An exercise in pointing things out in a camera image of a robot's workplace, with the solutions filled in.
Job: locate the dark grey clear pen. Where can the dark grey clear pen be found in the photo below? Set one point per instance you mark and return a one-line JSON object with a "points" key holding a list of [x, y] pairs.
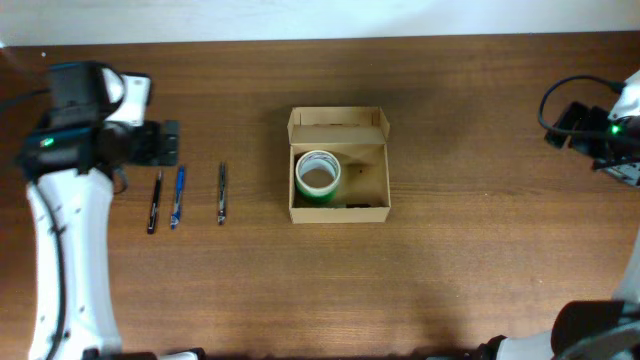
{"points": [[221, 217]]}

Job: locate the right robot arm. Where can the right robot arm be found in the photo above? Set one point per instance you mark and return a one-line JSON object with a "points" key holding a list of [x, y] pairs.
{"points": [[603, 329]]}

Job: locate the black pen silver tip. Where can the black pen silver tip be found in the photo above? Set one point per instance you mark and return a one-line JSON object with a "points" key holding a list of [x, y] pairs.
{"points": [[153, 216]]}

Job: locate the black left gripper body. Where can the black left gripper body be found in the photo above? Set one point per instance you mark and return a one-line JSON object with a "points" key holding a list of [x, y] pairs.
{"points": [[163, 143]]}

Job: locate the black and grey marker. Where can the black and grey marker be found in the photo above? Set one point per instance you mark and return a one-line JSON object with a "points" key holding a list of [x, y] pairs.
{"points": [[357, 205]]}

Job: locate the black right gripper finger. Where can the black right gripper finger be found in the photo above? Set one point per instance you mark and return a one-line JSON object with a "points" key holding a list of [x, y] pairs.
{"points": [[594, 119], [569, 119]]}

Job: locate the beige masking tape roll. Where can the beige masking tape roll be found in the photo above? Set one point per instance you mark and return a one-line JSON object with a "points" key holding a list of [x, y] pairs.
{"points": [[318, 169]]}

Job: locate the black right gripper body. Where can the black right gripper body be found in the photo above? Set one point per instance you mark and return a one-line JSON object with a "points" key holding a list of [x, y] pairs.
{"points": [[558, 132]]}

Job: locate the blue clear pen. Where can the blue clear pen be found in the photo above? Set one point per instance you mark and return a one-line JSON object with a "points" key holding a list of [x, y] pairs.
{"points": [[177, 206]]}

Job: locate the open cardboard box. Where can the open cardboard box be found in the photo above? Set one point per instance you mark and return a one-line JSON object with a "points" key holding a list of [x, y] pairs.
{"points": [[357, 137]]}

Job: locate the green tape roll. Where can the green tape roll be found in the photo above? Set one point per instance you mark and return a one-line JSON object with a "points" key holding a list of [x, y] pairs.
{"points": [[316, 195]]}

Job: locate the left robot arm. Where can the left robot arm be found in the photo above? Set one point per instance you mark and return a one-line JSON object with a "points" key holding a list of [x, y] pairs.
{"points": [[73, 164]]}

